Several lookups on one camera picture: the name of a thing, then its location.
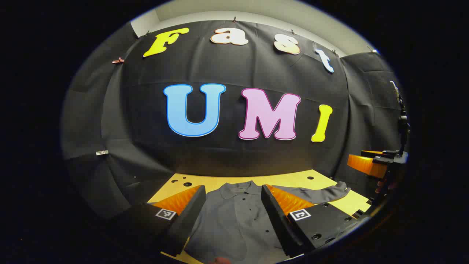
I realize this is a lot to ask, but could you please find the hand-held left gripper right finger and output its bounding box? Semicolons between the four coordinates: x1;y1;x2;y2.
261;184;359;258

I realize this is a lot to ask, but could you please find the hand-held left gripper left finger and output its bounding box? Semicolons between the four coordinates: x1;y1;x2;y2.
106;184;207;257

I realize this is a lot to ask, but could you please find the grey button-up shirt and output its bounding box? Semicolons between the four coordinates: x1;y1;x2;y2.
183;180;351;264

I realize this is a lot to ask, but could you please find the black backdrop cloth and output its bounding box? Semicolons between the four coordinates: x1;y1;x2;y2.
60;20;403;220

